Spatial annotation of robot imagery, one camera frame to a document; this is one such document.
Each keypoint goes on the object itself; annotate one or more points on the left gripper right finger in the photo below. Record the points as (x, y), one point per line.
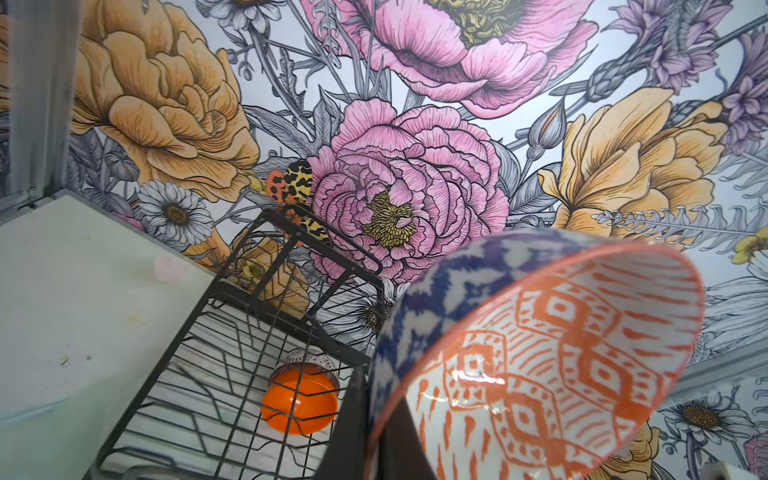
(401, 456)

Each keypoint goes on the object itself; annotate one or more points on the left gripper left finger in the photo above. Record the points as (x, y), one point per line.
(345, 453)

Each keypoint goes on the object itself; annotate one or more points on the orange plastic bowl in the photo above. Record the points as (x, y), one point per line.
(301, 399)

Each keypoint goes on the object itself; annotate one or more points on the orange patterned ceramic bowl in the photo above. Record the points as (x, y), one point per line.
(535, 353)

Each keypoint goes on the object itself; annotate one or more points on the black wire dish rack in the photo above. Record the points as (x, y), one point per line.
(291, 281)

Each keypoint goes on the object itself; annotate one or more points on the white perforated strainer bowl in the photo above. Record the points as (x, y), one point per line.
(310, 360)

